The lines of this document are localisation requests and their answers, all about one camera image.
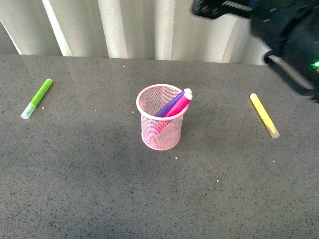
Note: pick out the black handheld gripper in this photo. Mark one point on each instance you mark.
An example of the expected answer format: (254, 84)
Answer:
(290, 28)

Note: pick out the pink highlighter pen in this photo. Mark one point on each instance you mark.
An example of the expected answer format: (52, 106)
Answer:
(180, 104)

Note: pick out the purple highlighter pen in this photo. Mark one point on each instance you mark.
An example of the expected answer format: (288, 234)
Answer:
(161, 113)

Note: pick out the pink mesh pen cup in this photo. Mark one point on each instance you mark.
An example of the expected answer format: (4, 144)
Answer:
(159, 133)

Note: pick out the yellow highlighter pen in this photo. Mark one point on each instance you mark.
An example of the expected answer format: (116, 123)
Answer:
(264, 116)

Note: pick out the white pleated curtain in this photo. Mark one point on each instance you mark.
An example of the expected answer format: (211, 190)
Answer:
(133, 29)

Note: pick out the green highlighter pen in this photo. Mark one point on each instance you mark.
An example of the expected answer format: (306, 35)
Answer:
(36, 99)

